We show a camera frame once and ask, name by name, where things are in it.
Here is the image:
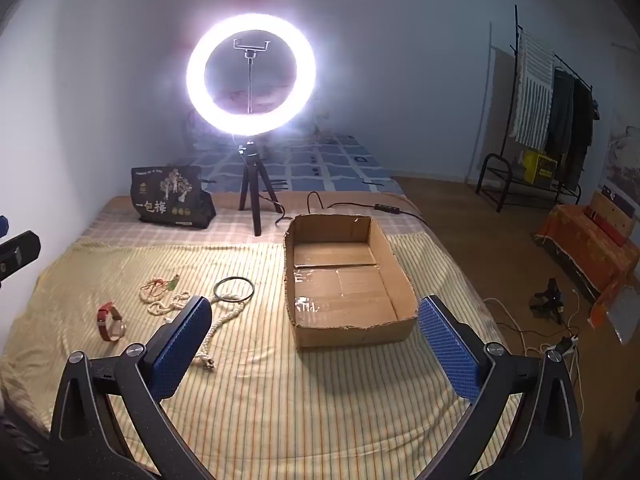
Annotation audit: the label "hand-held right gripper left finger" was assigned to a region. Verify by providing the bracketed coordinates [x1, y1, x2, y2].
[47, 295, 217, 480]

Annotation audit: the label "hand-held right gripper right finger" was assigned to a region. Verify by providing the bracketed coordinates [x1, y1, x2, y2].
[415, 295, 586, 480]

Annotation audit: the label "thick twisted pearl necklace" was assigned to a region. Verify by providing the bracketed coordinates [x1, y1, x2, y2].
[192, 280, 251, 374]

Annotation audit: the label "bead bracelet with red string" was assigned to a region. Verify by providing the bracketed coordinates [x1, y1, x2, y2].
[139, 273, 182, 306]

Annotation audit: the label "red strap wristwatch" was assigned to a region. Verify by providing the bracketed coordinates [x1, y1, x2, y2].
[96, 302, 126, 344]

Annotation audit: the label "dark thin bangle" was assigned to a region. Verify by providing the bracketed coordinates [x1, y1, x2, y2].
[212, 276, 256, 304]

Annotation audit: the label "cardboard box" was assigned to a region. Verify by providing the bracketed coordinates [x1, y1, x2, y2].
[283, 214, 419, 351]

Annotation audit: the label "small black floor tripod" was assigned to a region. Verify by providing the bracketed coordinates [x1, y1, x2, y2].
[530, 277, 566, 316]

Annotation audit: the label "black printed bag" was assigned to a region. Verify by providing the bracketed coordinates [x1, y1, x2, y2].
[131, 164, 217, 231]

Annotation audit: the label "black tabletop tripod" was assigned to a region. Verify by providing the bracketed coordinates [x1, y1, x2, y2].
[237, 142, 283, 237]

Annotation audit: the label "orange covered bench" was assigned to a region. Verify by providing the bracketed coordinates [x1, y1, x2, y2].
[534, 204, 640, 311]

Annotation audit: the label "silver plastic sheet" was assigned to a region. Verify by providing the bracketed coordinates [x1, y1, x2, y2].
[607, 285, 640, 346]

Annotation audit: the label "dark cloth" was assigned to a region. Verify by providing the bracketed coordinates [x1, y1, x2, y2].
[0, 400, 51, 480]

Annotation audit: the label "yellow box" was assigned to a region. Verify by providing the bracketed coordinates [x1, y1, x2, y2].
[520, 149, 558, 185]

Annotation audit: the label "wooden board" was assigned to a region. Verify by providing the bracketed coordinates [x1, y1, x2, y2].
[587, 191, 636, 246]

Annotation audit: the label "dark hanging garment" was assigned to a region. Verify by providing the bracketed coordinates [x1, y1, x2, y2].
[545, 67, 576, 161]
[567, 77, 597, 191]

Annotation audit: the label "striped hanging towel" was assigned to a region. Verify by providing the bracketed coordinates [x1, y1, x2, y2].
[510, 30, 556, 147]

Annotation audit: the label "phone clamp on stalk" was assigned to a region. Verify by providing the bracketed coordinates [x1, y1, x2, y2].
[232, 39, 271, 116]

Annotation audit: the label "black metal clothes rack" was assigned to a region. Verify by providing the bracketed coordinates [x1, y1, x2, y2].
[475, 5, 601, 213]

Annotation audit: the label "thin pearl necklace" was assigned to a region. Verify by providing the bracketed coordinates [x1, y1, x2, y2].
[147, 290, 193, 318]

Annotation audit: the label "white cables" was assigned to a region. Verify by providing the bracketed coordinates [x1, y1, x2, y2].
[482, 290, 586, 406]

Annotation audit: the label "black cable with inline switch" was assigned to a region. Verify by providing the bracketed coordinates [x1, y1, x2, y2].
[272, 191, 426, 226]

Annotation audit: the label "white ring light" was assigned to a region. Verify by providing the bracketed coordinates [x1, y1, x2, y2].
[186, 12, 317, 137]

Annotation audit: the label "wall poster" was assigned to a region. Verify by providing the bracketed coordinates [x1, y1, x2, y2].
[600, 120, 640, 211]

